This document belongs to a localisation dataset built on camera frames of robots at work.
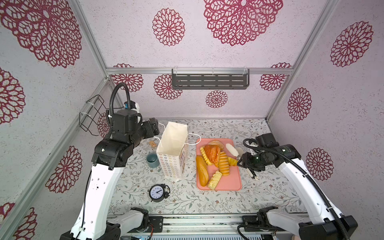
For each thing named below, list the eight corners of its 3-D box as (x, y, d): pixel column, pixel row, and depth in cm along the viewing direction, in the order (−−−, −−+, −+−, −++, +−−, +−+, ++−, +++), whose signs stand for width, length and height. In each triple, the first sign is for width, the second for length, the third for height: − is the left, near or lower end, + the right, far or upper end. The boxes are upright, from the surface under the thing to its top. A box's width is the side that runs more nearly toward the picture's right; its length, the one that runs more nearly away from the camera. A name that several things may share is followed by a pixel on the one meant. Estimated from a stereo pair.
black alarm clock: (148, 202, 83) (146, 200, 80) (150, 185, 88) (149, 183, 86) (169, 202, 83) (168, 200, 80) (170, 186, 88) (169, 183, 86)
